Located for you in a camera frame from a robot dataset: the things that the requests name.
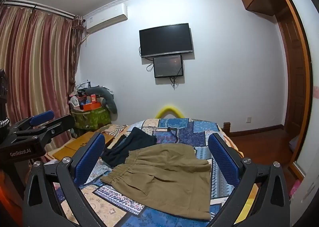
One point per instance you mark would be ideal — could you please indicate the small red box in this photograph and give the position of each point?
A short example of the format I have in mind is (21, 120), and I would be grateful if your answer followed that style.
(93, 98)

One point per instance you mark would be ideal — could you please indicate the brown wooden door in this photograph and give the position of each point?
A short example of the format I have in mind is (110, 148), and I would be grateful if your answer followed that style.
(295, 80)

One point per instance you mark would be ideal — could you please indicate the white wall socket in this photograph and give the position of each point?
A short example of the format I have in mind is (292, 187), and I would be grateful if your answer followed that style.
(248, 119)

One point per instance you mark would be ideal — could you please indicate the white curtain rail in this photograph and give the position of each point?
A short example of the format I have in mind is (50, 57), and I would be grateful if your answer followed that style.
(39, 8)

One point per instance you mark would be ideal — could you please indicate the small black wall monitor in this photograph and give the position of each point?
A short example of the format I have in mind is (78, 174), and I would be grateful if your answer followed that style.
(168, 66)

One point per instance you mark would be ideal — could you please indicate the striped pink curtain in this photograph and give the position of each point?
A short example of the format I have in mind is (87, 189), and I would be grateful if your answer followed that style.
(37, 67)

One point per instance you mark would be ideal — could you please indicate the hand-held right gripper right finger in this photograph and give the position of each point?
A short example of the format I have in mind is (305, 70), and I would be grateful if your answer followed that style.
(224, 163)

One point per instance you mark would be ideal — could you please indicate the khaki pants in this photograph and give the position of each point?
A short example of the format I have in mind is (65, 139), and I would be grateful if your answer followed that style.
(162, 174)

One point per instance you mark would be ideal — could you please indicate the wooden bed post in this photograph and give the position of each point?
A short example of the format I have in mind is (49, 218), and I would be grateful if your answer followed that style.
(226, 127)

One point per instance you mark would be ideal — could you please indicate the black pants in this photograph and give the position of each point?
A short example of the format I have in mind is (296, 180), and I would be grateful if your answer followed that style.
(132, 143)

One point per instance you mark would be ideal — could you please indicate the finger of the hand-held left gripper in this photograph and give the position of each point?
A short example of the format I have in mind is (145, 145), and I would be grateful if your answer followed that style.
(58, 127)
(42, 117)

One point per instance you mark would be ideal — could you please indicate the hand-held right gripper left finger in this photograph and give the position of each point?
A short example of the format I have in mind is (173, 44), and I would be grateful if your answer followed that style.
(89, 158)

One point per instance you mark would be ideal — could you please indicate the white air conditioner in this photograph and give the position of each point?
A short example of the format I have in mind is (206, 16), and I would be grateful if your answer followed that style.
(107, 19)

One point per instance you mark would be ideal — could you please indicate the black wall television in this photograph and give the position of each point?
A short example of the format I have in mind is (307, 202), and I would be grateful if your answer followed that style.
(165, 40)

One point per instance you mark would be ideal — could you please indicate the zebra striped cloth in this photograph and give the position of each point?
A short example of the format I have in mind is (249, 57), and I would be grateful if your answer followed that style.
(114, 131)

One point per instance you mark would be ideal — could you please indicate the orange box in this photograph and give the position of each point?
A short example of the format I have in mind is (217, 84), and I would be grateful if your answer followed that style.
(91, 106)

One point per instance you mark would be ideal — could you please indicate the orange cartoon plush blanket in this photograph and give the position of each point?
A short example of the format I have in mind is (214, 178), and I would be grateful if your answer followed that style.
(233, 146)

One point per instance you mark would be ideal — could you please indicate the blue patchwork bedsheet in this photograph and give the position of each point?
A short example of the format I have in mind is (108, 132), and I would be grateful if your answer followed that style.
(179, 131)

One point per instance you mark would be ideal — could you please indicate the yellow foam tube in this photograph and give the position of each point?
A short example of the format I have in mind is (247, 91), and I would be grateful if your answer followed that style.
(169, 110)

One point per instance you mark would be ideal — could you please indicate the green patterned storage box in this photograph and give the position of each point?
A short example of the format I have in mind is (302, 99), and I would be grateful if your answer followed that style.
(92, 118)

